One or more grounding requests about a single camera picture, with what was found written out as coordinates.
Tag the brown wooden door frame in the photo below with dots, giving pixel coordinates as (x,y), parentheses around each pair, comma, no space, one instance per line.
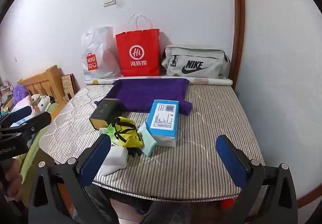
(239,25)

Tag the purple plush toy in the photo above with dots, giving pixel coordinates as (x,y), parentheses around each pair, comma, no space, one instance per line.
(20,93)

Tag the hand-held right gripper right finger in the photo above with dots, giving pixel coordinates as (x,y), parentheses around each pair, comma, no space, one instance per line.
(231,161)

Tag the person's left forearm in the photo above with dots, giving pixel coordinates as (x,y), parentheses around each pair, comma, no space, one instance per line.
(8,210)

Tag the dark green tin box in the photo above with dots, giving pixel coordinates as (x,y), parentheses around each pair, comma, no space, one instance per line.
(103,113)

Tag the brown patterned book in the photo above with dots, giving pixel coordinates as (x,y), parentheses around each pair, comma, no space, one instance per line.
(67,85)

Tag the rolled printed paper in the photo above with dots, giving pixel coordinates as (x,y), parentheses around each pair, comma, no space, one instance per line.
(213,81)

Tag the white plastic shopping bag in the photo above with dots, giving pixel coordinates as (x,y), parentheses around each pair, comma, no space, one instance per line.
(98,50)

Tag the purple towel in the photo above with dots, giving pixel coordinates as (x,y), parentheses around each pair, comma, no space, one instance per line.
(148,93)

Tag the white sponge block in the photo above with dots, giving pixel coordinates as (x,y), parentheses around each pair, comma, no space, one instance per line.
(117,157)

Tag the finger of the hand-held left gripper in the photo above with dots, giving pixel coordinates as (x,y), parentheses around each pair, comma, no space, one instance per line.
(35,122)
(17,114)

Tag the blue tissue box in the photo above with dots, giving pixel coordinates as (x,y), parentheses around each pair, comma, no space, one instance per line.
(163,121)

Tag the green bedsheet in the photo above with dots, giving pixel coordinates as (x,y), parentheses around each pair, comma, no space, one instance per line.
(32,158)

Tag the green tissue pack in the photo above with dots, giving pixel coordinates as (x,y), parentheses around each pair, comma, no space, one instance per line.
(110,129)

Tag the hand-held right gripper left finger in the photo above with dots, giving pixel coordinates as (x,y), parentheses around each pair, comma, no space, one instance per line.
(96,158)

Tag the red paper shopping bag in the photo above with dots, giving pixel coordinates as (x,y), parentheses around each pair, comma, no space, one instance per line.
(138,45)

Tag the yellow mesh pouch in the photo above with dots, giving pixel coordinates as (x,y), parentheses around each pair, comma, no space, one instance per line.
(125,122)

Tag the mint green sock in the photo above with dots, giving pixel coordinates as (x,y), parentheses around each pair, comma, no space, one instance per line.
(148,143)

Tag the grey striped mattress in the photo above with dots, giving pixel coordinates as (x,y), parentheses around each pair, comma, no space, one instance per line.
(201,138)

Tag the white spotted plush toy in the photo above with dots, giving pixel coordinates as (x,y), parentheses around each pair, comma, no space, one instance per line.
(41,104)

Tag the grey zipped bag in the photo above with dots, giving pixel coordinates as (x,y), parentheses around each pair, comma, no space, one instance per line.
(201,58)

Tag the person's left hand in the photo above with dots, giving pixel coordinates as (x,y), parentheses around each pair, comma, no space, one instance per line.
(13,176)

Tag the wooden headboard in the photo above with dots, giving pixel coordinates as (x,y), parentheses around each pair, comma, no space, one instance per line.
(50,80)

